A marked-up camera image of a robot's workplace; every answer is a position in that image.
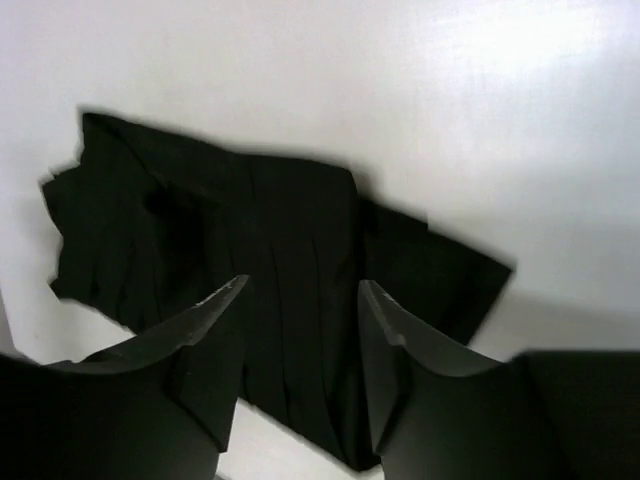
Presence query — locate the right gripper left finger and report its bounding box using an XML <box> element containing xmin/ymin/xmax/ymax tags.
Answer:
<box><xmin>39</xmin><ymin>275</ymin><xmax>250</xmax><ymax>479</ymax></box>

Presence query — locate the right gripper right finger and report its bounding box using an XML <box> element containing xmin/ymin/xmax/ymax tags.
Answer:
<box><xmin>358</xmin><ymin>281</ymin><xmax>555</xmax><ymax>479</ymax></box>

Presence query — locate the black pleated skirt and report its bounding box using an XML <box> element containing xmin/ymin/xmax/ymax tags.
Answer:
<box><xmin>42</xmin><ymin>111</ymin><xmax>512</xmax><ymax>472</ymax></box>

